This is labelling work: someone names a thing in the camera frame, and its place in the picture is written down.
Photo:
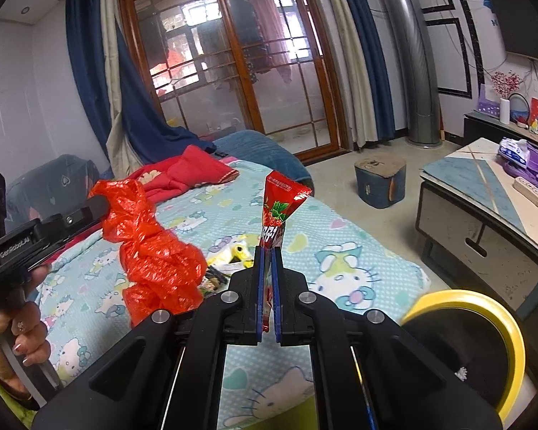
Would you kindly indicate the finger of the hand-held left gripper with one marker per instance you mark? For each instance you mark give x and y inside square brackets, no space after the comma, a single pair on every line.
[85,212]

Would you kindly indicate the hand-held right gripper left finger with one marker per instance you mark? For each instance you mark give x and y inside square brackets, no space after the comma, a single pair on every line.
[261,286]

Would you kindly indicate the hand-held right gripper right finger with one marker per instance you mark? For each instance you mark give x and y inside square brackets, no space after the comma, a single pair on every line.
[275,286]

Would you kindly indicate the pile of snack wrappers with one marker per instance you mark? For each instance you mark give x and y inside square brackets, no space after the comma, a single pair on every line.
[226,251]

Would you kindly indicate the red strawberry snack wrapper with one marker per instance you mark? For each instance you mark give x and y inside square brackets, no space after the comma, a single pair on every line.
[275,215]

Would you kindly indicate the red plastic bag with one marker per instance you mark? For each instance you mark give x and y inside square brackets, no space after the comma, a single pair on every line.
[157,260]

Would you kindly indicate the yellow-rimmed black bin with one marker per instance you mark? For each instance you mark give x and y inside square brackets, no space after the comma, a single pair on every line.
[453,349]

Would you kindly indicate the person's left hand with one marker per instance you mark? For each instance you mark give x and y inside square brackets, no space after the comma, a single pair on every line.
[27,336]

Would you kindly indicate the dark patterned cushion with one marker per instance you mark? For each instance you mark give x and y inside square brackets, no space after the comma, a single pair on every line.
[49,183]

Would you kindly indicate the cartoon cat printed blanket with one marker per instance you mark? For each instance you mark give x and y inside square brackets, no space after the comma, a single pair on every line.
[340,242]

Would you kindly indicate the blue curtain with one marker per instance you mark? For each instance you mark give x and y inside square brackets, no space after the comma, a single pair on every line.
[134,112]
[372,53]

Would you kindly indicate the green mat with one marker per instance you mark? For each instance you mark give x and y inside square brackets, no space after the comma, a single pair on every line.
[308,419]

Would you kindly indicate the blue sofa cushion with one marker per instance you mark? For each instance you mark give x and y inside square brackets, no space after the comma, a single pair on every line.
[260,148]

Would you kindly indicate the beige curtain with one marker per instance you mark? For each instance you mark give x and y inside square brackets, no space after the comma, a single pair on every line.
[112,76]
[349,76]

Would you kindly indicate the blue stool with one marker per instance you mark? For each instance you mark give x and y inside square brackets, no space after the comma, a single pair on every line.
[376,183]

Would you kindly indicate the wooden glass sliding door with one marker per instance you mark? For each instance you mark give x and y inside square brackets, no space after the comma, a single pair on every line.
[238,53]

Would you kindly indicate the marble-top coffee table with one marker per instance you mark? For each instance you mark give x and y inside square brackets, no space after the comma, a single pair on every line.
[475,188]

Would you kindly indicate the dark television cabinet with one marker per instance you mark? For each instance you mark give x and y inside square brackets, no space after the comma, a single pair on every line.
[475,127]

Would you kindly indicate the grey tower air conditioner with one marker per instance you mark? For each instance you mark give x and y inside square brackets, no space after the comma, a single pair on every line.
[412,62]

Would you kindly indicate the white power strip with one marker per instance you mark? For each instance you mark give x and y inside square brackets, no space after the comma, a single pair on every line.
[529,190]

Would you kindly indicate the white blue tissue packet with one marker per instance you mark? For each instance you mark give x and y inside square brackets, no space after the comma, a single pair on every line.
[513,150]

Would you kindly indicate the purple card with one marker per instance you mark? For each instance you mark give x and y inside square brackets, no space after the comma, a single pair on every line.
[488,105]

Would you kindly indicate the white vase with red berries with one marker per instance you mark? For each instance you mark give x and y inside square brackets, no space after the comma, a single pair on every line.
[504,112]

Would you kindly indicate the black wall television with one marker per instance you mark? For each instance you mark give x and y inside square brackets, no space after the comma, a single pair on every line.
[529,18]

